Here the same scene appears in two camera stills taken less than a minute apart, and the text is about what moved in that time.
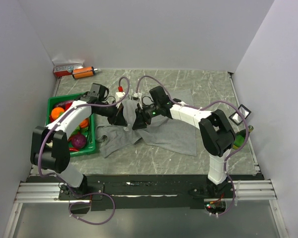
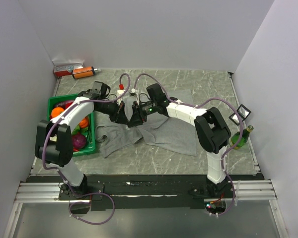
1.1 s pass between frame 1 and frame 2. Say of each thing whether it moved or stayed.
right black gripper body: moved
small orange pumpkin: stayed
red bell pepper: stayed
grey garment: stayed
